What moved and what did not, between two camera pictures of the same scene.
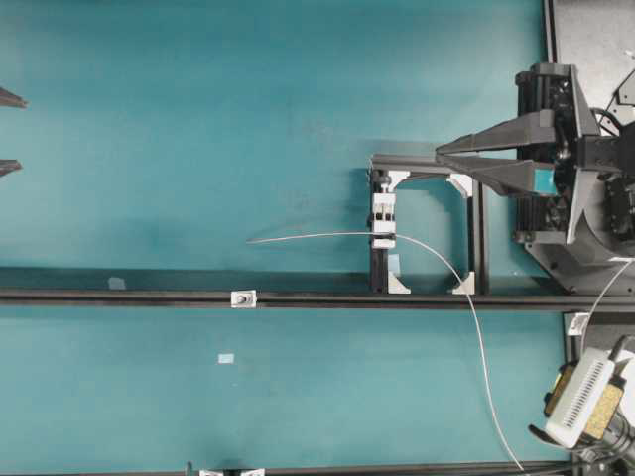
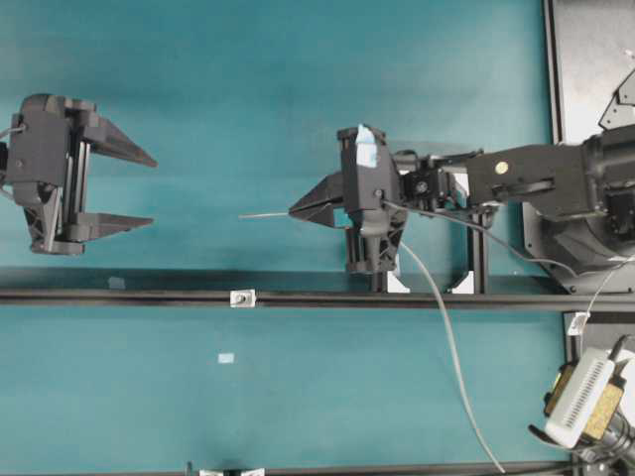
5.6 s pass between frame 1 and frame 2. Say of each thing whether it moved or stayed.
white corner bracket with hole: stayed
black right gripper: moved
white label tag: stayed
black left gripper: moved
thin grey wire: moved
